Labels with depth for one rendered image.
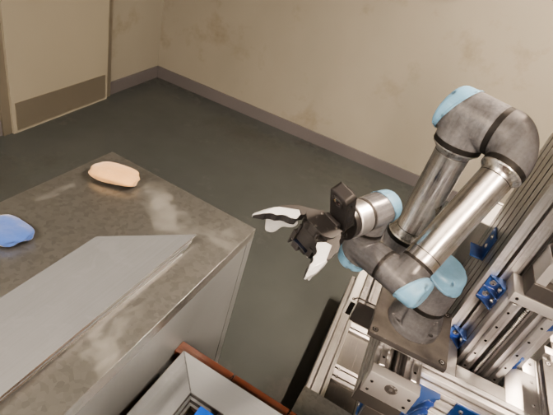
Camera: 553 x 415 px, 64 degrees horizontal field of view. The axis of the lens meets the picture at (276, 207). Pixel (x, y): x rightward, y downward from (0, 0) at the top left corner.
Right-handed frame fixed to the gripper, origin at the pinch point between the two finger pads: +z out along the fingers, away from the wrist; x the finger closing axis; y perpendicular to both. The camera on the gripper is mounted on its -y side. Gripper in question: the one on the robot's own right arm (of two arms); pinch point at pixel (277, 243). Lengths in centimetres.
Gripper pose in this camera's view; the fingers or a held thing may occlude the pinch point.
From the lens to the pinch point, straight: 75.9
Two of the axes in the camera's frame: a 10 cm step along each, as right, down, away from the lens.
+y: -3.3, 7.0, 6.4
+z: -7.3, 2.4, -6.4
